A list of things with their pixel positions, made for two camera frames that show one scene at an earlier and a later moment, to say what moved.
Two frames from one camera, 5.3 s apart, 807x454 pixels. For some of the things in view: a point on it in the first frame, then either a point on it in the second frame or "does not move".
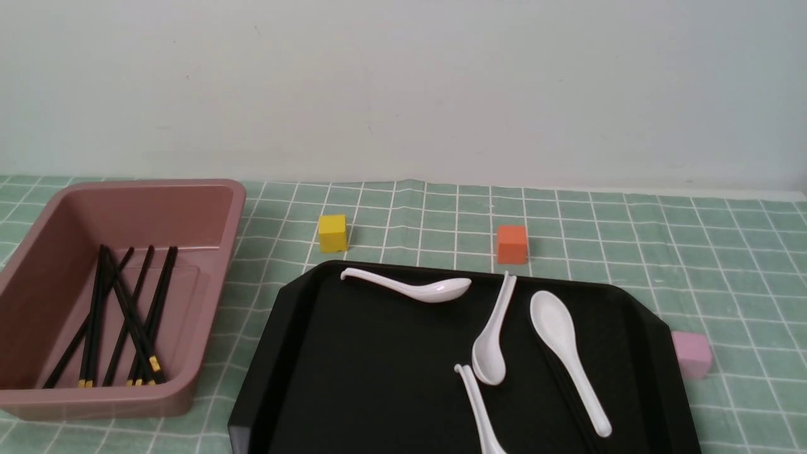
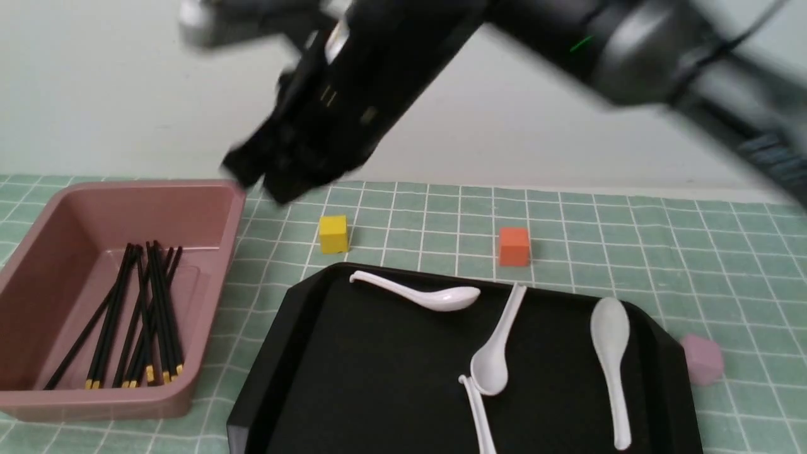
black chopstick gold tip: [149, 351] to [150, 366]
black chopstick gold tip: [150, 328] does not move
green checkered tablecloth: [732, 267] does not move
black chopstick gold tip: [96, 318] to [135, 376]
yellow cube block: [333, 233] does not move
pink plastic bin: [45, 283] does not move
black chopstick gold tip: [91, 317] to [112, 316]
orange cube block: [512, 244] does not move
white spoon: [553, 322] to [610, 326]
